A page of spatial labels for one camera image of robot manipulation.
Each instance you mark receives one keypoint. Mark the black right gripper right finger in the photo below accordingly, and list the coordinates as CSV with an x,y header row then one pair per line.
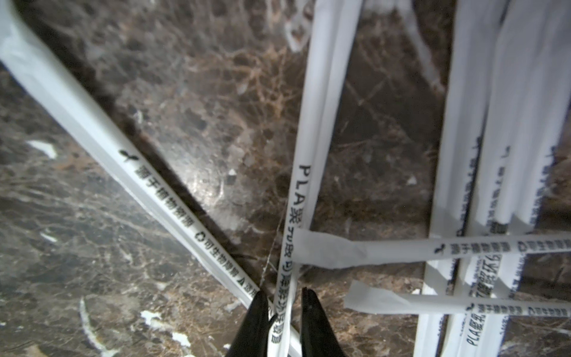
x,y
317,337

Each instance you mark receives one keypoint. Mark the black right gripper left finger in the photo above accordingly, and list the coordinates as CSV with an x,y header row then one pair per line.
x,y
253,336

